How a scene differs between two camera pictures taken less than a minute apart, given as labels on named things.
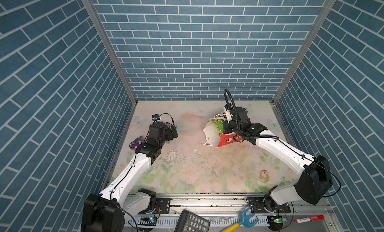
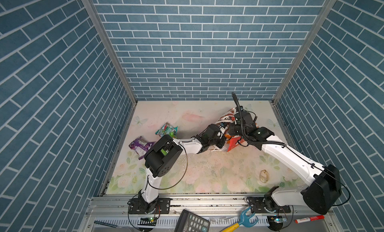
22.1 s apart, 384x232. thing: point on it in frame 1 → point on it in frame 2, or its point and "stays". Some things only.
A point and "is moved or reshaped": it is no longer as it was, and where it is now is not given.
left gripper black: [169, 135] → [221, 140]
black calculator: [190, 222] stays
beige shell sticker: [264, 176] stays
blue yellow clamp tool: [248, 220] stays
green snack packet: [219, 124] is moved or reshaped
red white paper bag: [213, 137] is moved or reshaped
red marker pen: [310, 218] stays
